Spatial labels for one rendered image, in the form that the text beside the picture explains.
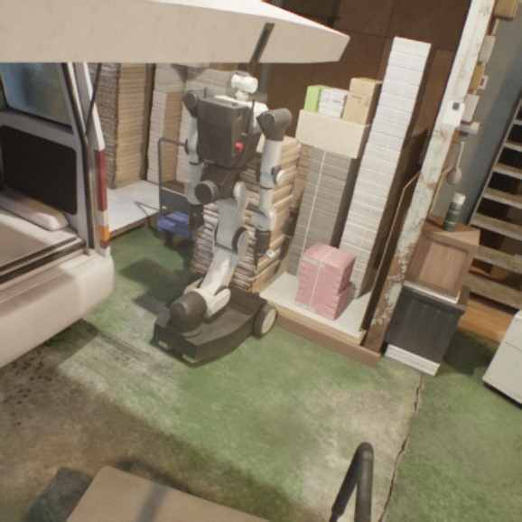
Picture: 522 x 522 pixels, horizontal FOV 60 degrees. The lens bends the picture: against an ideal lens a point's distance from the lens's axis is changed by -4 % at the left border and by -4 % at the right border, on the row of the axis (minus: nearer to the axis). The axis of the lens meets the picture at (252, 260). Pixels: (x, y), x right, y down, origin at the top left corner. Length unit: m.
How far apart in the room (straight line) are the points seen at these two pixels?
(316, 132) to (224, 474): 2.08
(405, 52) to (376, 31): 3.94
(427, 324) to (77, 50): 2.55
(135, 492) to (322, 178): 2.18
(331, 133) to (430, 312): 1.25
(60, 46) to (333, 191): 2.64
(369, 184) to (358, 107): 0.48
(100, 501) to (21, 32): 1.56
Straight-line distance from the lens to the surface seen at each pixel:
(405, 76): 2.97
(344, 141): 3.07
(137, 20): 0.71
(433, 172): 2.54
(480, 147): 3.41
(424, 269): 2.78
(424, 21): 6.79
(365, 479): 1.32
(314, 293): 3.02
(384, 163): 3.03
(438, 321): 2.89
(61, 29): 0.64
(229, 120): 2.16
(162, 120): 4.62
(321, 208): 3.20
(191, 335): 2.54
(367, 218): 3.14
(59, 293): 2.26
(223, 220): 2.57
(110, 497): 1.86
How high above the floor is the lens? 1.74
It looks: 28 degrees down
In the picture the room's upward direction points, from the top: 10 degrees clockwise
